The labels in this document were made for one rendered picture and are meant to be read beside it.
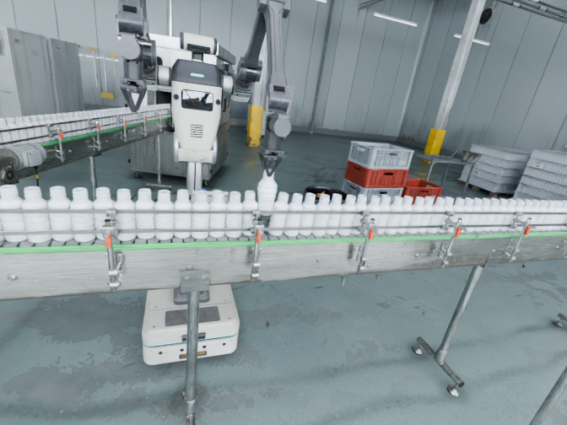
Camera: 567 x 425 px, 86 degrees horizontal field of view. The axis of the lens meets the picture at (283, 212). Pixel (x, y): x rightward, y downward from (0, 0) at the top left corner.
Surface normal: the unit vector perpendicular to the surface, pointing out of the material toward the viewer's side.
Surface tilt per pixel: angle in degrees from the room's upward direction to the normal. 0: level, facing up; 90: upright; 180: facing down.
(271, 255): 90
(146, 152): 90
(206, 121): 90
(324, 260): 90
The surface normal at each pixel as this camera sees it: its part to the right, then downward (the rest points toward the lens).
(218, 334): 0.30, 0.39
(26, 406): 0.13, -0.92
